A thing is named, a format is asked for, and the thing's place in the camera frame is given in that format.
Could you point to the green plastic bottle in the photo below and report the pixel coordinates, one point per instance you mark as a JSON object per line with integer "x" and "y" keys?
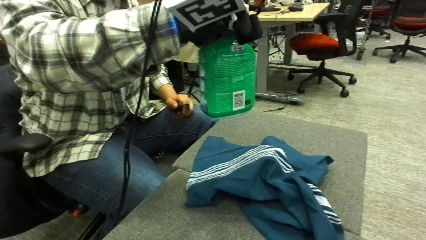
{"x": 226, "y": 76}

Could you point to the wooden desk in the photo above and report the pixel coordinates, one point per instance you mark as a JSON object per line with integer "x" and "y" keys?
{"x": 290, "y": 15}

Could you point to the white marker cube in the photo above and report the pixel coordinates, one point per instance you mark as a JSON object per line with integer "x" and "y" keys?
{"x": 205, "y": 11}

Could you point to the black desk object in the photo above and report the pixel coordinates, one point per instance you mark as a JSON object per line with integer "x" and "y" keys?
{"x": 296, "y": 6}

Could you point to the office chair with orange seat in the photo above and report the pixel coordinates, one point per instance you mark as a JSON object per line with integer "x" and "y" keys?
{"x": 321, "y": 45}

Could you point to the grey power strip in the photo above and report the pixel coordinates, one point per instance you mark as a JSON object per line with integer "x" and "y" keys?
{"x": 280, "y": 98}

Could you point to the person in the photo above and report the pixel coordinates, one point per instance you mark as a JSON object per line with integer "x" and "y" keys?
{"x": 75, "y": 83}

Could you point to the blue towel with white stripes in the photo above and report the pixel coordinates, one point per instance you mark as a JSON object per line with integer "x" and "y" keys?
{"x": 266, "y": 186}

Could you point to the office chair with red seat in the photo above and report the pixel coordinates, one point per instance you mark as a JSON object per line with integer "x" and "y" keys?
{"x": 407, "y": 25}
{"x": 377, "y": 15}

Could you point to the black office chair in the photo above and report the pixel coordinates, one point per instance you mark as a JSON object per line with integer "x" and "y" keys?
{"x": 17, "y": 186}

